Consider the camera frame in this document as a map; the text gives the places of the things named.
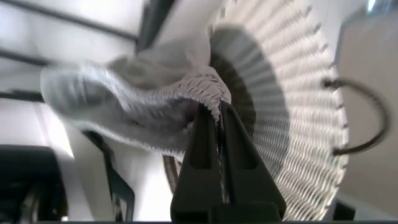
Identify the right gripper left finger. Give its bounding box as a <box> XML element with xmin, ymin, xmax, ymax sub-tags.
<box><xmin>170</xmin><ymin>103</ymin><xmax>224</xmax><ymax>223</ymax></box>

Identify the black clothes rack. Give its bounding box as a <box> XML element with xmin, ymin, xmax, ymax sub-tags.
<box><xmin>0</xmin><ymin>0</ymin><xmax>175</xmax><ymax>104</ymax></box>

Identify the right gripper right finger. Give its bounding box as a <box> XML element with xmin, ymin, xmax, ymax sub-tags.
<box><xmin>219</xmin><ymin>100</ymin><xmax>287</xmax><ymax>222</ymax></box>

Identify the white laundry basket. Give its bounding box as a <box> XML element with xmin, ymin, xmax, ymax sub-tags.
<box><xmin>163</xmin><ymin>0</ymin><xmax>391</xmax><ymax>222</ymax></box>

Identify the pale grey garment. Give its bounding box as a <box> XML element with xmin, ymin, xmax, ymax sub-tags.
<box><xmin>39</xmin><ymin>29</ymin><xmax>233</xmax><ymax>158</ymax></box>

